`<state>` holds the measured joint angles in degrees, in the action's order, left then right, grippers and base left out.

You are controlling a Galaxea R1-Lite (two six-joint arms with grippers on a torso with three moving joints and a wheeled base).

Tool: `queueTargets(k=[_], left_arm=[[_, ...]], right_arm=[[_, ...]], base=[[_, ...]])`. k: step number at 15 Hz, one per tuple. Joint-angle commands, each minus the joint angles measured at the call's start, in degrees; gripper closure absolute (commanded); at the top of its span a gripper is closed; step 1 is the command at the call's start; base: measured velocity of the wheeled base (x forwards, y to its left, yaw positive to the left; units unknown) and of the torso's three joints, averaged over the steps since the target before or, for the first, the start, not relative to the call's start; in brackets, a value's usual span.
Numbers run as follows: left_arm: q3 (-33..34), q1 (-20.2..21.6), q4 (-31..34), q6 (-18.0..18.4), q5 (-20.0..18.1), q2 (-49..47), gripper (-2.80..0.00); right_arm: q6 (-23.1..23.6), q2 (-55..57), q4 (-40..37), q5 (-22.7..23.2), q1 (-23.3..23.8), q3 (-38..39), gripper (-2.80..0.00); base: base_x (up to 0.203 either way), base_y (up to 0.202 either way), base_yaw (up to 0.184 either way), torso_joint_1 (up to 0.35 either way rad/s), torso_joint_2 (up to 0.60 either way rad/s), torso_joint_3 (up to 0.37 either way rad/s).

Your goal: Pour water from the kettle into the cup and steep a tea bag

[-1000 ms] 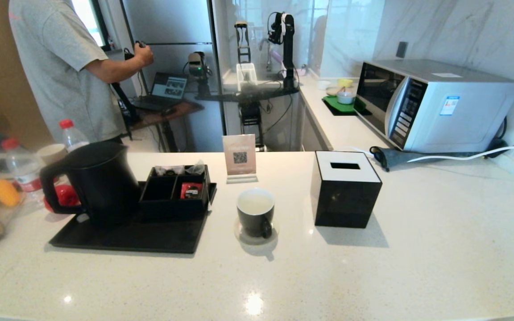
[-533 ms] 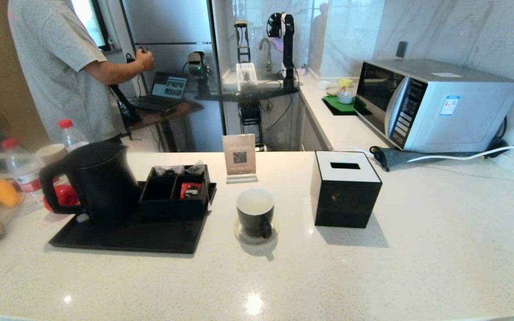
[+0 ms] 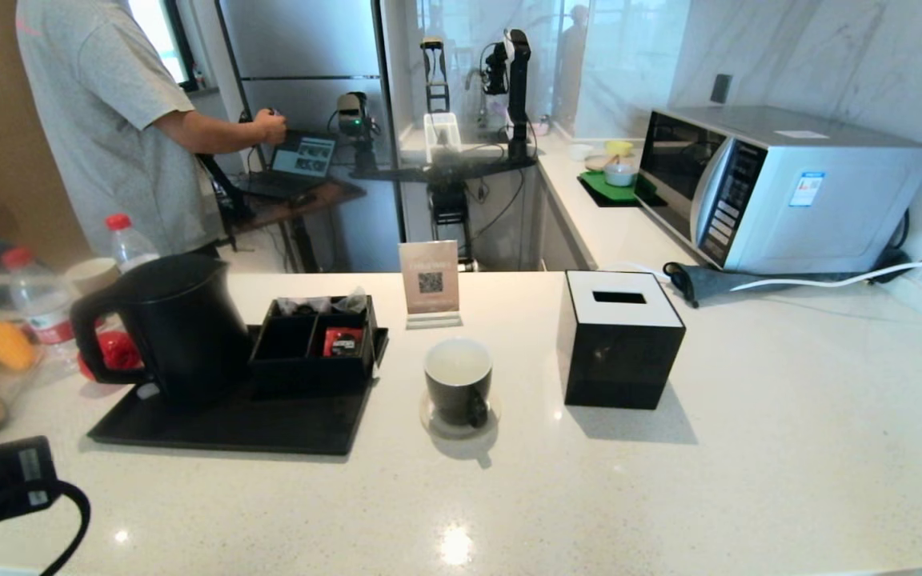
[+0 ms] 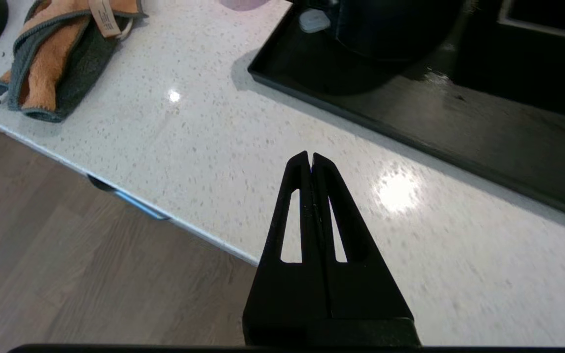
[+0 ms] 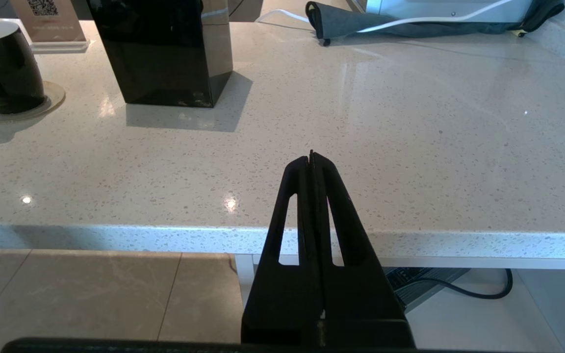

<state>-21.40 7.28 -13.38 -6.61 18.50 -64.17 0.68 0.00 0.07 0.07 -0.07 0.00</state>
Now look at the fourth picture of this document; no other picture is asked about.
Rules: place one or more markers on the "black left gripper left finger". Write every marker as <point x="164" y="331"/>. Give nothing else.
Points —
<point x="268" y="304"/>

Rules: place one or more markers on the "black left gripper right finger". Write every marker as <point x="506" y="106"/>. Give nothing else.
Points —
<point x="371" y="304"/>

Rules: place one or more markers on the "black electric kettle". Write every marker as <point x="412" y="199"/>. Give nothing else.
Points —
<point x="395" y="29"/>

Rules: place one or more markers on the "black serving tray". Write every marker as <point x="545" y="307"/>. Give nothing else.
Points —
<point x="459" y="127"/>

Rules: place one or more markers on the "orange grey cloth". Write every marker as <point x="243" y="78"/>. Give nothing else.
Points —
<point x="47" y="73"/>

